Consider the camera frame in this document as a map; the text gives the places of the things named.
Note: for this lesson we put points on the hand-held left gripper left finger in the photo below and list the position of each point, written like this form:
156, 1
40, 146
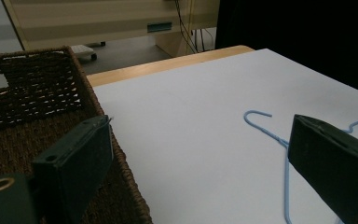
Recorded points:
74, 161

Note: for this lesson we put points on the beige cabinet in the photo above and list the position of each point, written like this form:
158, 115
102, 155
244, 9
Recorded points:
105, 21

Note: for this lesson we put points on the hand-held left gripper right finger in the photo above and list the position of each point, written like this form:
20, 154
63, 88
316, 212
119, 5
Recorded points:
332, 161

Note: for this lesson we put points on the white wheeled base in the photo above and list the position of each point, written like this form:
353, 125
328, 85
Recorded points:
85, 51

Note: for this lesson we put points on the white table cover sheet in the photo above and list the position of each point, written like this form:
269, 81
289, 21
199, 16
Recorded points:
205, 130

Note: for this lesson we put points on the brown woven basket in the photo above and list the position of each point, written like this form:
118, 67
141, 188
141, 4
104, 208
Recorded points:
34, 93

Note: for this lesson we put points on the black curtain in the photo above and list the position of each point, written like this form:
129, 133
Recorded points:
298, 34

